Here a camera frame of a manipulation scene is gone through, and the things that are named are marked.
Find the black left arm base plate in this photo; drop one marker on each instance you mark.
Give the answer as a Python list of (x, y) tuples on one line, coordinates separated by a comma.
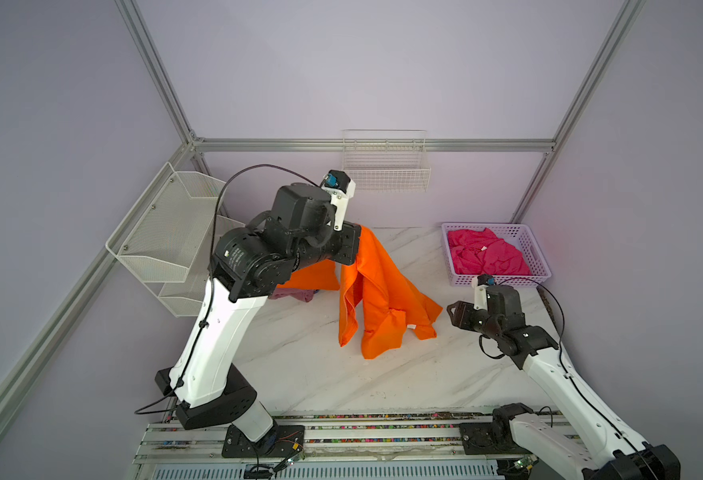
[(280, 442)]

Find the white mesh lower shelf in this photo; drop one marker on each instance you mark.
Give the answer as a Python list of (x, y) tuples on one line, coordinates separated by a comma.
[(185, 299)]

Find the orange t-shirt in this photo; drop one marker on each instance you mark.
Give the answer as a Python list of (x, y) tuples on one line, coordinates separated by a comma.
[(375, 295), (320, 276)]

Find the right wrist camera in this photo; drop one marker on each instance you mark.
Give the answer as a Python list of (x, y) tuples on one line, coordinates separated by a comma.
[(480, 286)]

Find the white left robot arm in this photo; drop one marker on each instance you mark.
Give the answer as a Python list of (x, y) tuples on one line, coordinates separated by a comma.
[(306, 225)]

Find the lilac perforated plastic basket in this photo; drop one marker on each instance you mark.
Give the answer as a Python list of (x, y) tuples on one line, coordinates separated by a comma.
[(517, 235)]

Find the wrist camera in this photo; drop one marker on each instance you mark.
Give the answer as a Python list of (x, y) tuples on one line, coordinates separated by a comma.
[(480, 286), (341, 188)]

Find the aluminium frame profile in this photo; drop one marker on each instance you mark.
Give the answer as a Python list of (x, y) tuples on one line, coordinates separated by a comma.
[(67, 71)]

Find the pink t-shirt in basket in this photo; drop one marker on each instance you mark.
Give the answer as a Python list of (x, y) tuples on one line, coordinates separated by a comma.
[(478, 252)]

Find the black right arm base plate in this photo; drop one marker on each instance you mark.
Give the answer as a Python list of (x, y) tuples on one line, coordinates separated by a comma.
[(489, 438)]

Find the folded mauve t-shirt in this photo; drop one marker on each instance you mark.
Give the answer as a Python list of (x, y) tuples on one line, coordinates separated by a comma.
[(302, 295)]

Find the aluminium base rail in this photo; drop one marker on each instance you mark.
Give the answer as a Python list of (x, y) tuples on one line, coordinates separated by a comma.
[(359, 441)]

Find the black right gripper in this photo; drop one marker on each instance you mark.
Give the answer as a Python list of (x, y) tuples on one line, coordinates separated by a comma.
[(461, 314)]

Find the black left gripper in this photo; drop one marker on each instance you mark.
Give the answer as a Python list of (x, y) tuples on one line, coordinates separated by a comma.
[(347, 237)]

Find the white mesh upper shelf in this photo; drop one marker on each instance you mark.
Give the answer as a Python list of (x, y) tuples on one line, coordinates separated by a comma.
[(161, 236)]

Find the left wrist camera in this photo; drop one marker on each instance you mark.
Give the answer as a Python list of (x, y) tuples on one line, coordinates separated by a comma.
[(341, 188)]

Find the white wire wall basket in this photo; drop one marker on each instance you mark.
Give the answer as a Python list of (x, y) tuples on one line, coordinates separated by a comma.
[(386, 160)]

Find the folded orange t-shirt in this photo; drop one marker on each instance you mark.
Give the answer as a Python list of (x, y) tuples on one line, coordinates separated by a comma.
[(320, 276)]

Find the white mesh shelf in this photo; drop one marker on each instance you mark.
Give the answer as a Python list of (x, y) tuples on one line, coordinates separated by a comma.
[(161, 236), (185, 299)]

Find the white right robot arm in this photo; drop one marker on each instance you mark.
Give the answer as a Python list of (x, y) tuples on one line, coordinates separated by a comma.
[(607, 447)]

